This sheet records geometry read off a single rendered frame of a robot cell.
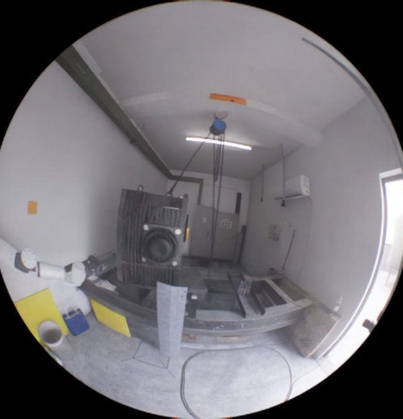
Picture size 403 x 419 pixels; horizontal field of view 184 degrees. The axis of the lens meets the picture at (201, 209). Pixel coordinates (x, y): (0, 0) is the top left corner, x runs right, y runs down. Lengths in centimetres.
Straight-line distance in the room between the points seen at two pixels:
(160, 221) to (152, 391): 158
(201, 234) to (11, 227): 407
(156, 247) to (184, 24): 175
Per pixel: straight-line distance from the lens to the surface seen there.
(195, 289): 109
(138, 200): 92
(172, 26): 144
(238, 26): 138
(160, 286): 84
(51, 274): 67
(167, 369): 157
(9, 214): 131
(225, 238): 403
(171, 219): 88
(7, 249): 68
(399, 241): 573
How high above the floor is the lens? 151
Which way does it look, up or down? 2 degrees up
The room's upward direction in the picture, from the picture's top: 8 degrees clockwise
